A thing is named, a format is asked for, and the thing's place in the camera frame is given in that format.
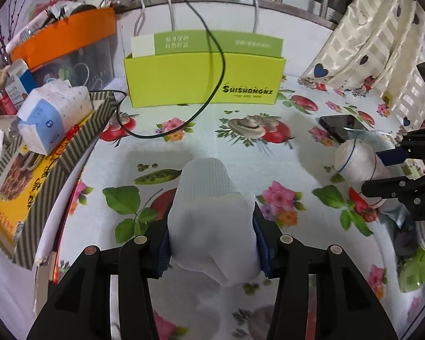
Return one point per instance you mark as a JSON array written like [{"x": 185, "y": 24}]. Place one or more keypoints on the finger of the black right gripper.
[
  {"x": 403, "y": 152},
  {"x": 405, "y": 190}
]

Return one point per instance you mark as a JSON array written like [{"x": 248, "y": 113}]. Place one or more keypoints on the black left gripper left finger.
[{"x": 79, "y": 306}]

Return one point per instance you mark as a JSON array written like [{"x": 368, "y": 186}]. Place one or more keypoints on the white cloth red stripes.
[{"x": 357, "y": 163}]

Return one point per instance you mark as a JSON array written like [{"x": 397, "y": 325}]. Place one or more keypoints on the white sock bundle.
[{"x": 210, "y": 225}]

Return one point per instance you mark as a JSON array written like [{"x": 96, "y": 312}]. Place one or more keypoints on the wet wipes pack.
[{"x": 380, "y": 141}]

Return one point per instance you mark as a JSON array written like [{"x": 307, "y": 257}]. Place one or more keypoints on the green tray box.
[{"x": 410, "y": 252}]

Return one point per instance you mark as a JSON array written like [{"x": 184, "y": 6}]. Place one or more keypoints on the black smartphone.
[{"x": 340, "y": 126}]

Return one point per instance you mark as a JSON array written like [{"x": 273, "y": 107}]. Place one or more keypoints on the cream heart pattern curtain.
[{"x": 375, "y": 49}]

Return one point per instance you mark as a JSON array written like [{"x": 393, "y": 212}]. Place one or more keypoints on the floral tablecloth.
[{"x": 327, "y": 259}]

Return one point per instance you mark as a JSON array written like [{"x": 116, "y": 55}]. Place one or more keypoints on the striped cardboard box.
[{"x": 30, "y": 183}]

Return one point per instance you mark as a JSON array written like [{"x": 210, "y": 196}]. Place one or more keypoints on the tissue pack blue white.
[{"x": 49, "y": 112}]

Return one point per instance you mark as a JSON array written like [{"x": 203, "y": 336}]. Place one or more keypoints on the lime green cardboard box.
[{"x": 194, "y": 66}]

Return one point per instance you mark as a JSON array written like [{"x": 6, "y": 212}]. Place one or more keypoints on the orange lidded container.
[{"x": 76, "y": 49}]

